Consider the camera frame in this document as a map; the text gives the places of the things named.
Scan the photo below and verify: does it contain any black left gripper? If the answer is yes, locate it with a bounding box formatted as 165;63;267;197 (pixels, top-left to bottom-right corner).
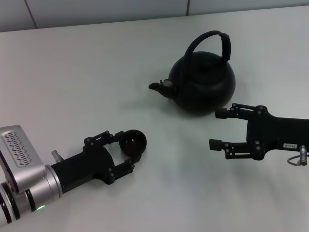
50;130;143;194

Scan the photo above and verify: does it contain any gripper cable with plug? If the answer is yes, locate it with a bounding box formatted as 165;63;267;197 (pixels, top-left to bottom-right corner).
51;149;64;163
287;145;309;167

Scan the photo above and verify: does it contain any small dark teacup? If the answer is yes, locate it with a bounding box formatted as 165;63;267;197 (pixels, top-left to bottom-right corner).
120;130;147;156

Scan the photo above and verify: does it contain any black round teapot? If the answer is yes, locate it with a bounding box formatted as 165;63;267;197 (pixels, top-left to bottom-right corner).
148;30;237;117

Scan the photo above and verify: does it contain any right gripper cable with plug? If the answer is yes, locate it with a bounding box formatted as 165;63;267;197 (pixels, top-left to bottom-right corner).
287;145;309;167

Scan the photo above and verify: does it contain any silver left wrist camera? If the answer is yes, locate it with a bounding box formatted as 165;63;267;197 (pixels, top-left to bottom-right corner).
0;125;47;194

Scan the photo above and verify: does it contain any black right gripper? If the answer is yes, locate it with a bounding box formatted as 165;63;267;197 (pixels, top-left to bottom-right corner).
209;103;309;160

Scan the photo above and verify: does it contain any left gripper cable with plug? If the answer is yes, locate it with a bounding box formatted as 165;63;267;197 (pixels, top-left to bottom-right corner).
51;149;64;163

